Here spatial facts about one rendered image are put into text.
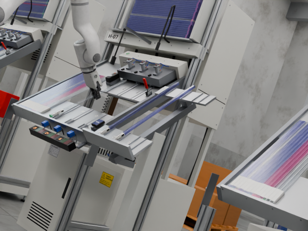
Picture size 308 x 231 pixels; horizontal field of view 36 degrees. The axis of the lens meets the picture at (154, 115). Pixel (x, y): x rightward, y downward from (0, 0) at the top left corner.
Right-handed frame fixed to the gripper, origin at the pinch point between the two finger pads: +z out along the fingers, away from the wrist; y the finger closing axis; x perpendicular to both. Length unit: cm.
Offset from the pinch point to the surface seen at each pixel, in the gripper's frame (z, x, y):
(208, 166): 257, -216, 160
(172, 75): -1.8, -34.2, -25.5
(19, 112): 1.4, 34.1, 27.8
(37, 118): -0.3, 32.6, 8.5
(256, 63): 390, -700, 468
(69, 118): -0.6, 23.2, -8.8
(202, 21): -24, -60, -29
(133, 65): -4.2, -29.8, 1.8
